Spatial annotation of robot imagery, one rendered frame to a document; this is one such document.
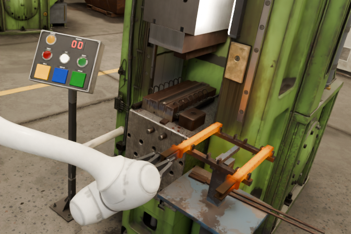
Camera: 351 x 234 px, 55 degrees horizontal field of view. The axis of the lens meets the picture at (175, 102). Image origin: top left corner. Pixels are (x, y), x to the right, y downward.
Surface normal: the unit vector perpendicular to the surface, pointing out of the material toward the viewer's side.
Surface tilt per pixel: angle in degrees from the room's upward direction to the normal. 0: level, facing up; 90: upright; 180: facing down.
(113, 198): 107
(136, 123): 90
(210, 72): 90
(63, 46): 60
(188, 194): 0
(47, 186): 0
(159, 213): 90
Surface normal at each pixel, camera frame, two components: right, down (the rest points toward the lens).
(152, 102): -0.59, 0.26
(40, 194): 0.14, -0.90
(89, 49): -0.11, -0.11
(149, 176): 0.76, -0.29
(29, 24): 0.65, 0.40
